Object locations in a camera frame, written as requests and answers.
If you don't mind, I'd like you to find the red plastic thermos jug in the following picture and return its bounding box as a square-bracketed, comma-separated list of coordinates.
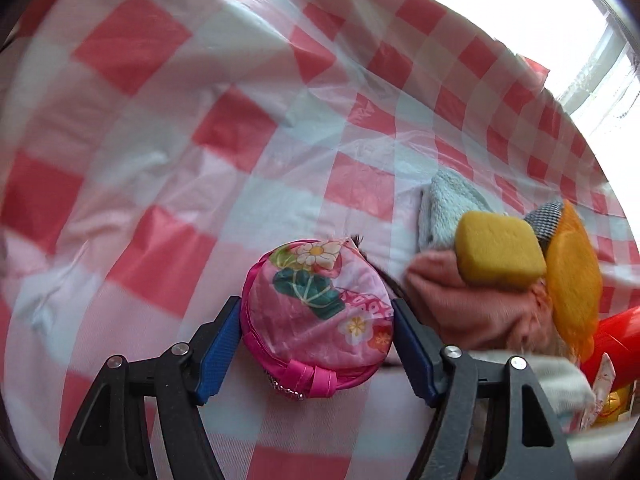
[580, 307, 640, 391]

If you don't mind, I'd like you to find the yellow sponge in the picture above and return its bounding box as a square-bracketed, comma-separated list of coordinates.
[454, 211, 547, 290]

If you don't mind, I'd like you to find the black white checkered pouch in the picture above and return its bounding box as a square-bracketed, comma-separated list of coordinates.
[523, 200, 564, 254]

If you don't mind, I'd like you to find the pink floral fabric pouch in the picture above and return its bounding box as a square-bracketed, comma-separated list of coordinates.
[580, 352, 616, 430]

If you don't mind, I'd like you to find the white tissue packet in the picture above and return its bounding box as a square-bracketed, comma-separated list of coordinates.
[470, 349, 597, 430]

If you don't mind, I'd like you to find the orange mesh pouch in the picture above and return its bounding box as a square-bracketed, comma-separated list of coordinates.
[546, 200, 603, 362]

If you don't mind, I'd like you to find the red white checkered tablecloth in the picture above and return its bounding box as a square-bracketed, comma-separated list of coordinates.
[1, 0, 639, 479]

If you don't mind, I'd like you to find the light blue fluffy towel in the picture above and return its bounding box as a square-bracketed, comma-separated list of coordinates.
[418, 168, 494, 252]

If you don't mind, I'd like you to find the salmon pink cloth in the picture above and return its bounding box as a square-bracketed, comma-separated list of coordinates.
[404, 250, 556, 353]

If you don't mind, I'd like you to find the pink floral round pouch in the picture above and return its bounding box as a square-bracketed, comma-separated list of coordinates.
[240, 237, 394, 399]

